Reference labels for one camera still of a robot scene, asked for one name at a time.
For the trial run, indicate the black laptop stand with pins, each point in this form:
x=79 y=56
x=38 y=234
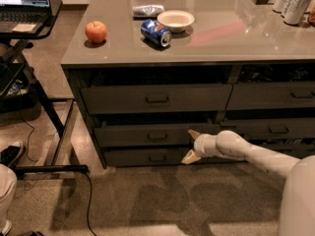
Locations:
x=57 y=109

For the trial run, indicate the black sneaker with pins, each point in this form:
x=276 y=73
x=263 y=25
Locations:
x=11 y=155

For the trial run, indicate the silver foil snack bag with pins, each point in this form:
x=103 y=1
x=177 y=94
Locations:
x=147 y=11

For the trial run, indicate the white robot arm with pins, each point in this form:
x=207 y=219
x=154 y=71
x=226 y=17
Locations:
x=297 y=215

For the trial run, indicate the grey drawer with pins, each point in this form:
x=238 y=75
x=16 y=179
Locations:
x=150 y=135
x=264 y=129
x=272 y=96
x=151 y=99
x=145 y=156
x=295 y=150

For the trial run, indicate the person leg beige trousers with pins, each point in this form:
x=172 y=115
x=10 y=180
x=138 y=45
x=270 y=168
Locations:
x=8 y=183

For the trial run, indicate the red apple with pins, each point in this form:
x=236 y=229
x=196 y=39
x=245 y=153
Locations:
x=96 y=31

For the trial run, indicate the grey counter cabinet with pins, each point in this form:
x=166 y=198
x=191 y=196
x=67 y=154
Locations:
x=230 y=42

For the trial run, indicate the white bowl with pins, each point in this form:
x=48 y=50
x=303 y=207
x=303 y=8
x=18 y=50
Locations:
x=175 y=20

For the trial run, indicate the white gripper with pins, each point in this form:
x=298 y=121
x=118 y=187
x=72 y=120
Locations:
x=199 y=146

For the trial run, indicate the open laptop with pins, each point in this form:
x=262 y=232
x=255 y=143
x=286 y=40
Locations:
x=23 y=16

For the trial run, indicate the blue pepsi can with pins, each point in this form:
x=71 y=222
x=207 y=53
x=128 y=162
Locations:
x=156 y=33

